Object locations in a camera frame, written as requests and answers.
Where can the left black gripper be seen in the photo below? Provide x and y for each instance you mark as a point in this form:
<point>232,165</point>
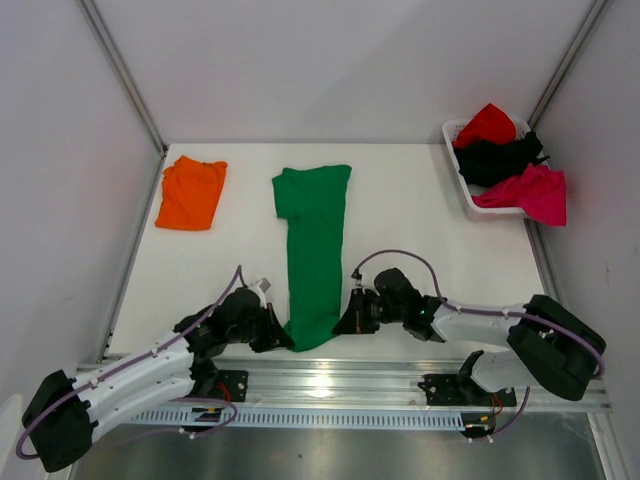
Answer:
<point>274,336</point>

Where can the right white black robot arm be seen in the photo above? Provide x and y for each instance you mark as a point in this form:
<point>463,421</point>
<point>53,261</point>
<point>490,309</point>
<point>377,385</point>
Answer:
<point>538,343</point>

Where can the magenta t shirt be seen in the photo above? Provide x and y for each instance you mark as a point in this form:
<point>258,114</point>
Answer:
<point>539,191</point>

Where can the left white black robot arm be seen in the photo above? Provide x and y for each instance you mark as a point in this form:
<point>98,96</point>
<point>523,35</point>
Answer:
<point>67,415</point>

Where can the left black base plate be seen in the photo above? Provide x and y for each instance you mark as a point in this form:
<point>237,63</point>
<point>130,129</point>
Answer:
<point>231,386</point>

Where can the white plastic basket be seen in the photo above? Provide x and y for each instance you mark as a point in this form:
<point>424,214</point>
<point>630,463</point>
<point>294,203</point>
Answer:
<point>465,191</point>

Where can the green t shirt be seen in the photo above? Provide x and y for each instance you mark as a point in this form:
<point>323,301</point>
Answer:
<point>313,204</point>

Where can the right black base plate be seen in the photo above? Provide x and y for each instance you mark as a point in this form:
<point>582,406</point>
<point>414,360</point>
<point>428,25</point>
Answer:
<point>454,390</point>

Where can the white slotted cable duct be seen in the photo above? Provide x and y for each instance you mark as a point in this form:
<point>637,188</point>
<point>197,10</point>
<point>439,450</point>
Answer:
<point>243,416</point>

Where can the black t shirt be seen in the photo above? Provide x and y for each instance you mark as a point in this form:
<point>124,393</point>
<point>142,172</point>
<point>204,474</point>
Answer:
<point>486,164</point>

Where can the aluminium frame post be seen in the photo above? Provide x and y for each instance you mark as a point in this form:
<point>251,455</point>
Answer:
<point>117,63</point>
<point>575,48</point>

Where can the left aluminium frame post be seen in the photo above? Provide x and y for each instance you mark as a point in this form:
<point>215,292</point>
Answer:
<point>117,63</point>

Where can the aluminium mounting rail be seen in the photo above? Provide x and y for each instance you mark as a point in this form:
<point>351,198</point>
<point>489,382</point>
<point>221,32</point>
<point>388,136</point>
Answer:
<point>336,384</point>

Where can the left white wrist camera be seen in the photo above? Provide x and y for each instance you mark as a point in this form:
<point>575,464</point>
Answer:
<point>260,288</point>

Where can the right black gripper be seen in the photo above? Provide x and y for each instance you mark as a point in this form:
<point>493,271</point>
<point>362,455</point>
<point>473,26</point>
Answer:
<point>361,310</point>

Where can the right aluminium frame post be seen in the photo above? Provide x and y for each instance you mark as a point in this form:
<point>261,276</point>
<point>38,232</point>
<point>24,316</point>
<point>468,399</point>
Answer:
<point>575,48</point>

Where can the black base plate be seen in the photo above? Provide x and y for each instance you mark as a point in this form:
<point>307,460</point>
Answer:
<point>231,386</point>
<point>454,390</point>

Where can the orange folded t shirt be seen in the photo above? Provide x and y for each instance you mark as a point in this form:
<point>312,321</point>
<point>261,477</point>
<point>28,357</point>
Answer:
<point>191,191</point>

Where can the red t shirt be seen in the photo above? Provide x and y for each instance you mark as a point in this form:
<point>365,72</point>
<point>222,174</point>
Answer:
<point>489,124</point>

